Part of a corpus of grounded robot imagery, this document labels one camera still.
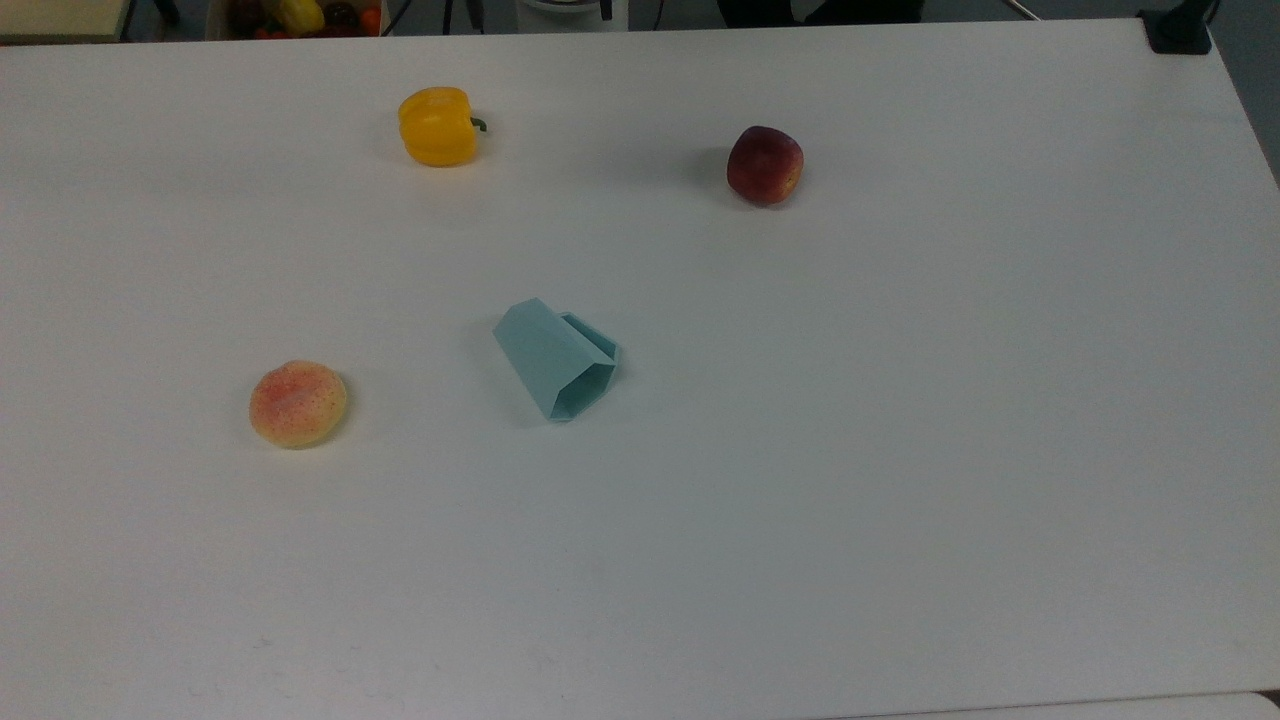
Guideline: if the teal faceted mug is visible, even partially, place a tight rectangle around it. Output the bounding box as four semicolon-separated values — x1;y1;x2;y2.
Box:
492;297;622;423

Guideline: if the red apple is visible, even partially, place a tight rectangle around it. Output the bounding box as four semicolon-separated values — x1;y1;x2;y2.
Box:
726;125;805;208

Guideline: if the yellow bell pepper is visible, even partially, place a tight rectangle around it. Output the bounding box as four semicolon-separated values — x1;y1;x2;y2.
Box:
398;87;489;168

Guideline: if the orange pink peach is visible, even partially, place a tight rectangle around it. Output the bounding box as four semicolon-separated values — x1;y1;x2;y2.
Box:
249;360;349;450

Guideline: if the yellow toy fruit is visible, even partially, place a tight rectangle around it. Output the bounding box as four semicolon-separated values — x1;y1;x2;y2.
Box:
274;0;327;37

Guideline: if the box of toy fruit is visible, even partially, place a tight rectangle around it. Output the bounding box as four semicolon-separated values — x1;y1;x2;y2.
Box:
205;0;387;41

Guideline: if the black table clamp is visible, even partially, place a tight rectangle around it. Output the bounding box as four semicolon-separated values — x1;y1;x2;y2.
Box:
1138;0;1221;56

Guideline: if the beige side table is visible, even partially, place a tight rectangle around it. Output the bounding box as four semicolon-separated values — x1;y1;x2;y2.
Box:
0;0;134;44

